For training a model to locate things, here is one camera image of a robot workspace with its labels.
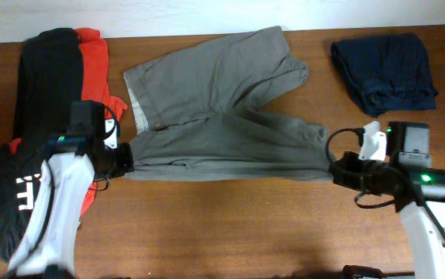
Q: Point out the folded navy blue garment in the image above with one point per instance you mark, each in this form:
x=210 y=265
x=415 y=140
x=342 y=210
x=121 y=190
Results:
x=386 y=73

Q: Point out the grey shorts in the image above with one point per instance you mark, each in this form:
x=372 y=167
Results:
x=200 y=113

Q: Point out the red t-shirt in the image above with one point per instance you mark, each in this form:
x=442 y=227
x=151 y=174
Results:
x=94 y=73

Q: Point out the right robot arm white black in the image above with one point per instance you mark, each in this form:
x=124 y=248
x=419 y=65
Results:
x=397 y=162

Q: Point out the black t-shirt white lettering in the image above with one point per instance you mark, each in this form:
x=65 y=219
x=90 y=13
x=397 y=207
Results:
x=19 y=186

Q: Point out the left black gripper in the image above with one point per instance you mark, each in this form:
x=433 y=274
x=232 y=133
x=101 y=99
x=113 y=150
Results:
x=126 y=163

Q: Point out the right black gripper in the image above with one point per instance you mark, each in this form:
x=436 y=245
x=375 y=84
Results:
x=343 y=175

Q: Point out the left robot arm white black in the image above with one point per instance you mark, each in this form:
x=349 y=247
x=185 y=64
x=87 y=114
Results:
x=65 y=148

